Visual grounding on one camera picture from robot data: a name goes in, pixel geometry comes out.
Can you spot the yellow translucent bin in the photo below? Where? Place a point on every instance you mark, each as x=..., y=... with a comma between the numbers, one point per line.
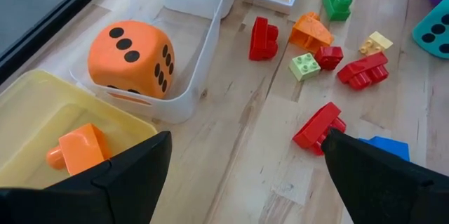
x=35, y=111

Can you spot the blue toy block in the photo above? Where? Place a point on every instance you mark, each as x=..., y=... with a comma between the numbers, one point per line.
x=389, y=146

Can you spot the green toy block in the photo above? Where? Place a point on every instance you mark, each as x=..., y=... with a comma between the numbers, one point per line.
x=336, y=6

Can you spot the pale yellow brick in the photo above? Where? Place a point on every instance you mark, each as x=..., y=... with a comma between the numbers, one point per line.
x=380, y=41

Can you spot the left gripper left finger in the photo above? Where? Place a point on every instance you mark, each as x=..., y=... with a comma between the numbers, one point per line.
x=105, y=196

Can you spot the orange toy brick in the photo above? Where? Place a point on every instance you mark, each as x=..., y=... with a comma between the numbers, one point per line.
x=310, y=34

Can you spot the small red brick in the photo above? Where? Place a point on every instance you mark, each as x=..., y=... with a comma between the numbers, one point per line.
x=329, y=57

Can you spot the large orange toy block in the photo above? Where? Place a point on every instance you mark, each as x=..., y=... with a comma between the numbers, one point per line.
x=80, y=150

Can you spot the teal foam die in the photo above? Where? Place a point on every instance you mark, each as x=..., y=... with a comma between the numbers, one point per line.
x=433, y=31

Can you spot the black table frame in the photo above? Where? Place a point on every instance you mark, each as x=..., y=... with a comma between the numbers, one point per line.
x=52, y=24

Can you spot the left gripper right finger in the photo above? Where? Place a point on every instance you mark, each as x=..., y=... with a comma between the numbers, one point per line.
x=386, y=196

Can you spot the clear plastic bin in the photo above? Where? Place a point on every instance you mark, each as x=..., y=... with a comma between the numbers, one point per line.
x=201, y=76

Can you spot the light green small brick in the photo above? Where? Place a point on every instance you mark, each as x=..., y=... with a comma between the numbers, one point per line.
x=304, y=67

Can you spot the orange foam die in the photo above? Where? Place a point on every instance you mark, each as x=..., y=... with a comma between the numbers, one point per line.
x=122, y=66

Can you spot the large red toy block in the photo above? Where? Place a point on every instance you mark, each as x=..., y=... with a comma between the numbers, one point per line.
x=361, y=67

